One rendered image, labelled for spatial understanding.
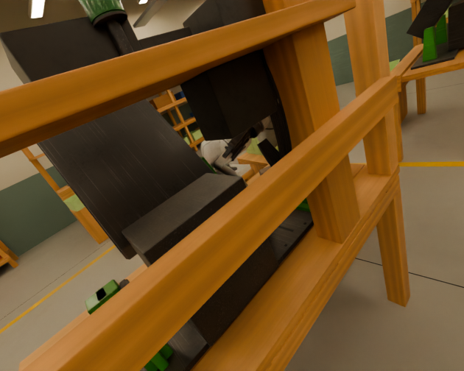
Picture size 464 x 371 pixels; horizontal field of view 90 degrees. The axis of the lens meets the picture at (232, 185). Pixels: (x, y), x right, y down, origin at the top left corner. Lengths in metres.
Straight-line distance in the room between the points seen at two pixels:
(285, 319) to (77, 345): 0.50
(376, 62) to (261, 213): 0.73
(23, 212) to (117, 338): 5.95
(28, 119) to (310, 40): 0.57
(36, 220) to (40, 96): 6.02
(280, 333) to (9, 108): 0.67
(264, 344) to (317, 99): 0.63
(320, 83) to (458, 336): 1.43
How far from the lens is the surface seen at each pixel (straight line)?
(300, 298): 0.74
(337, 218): 0.79
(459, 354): 1.69
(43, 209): 6.28
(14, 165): 6.21
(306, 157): 0.52
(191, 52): 0.37
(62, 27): 0.43
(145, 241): 0.55
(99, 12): 0.42
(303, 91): 0.62
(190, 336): 0.78
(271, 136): 1.06
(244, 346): 0.72
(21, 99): 0.31
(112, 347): 0.38
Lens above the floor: 1.47
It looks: 24 degrees down
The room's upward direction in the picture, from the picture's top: 24 degrees counter-clockwise
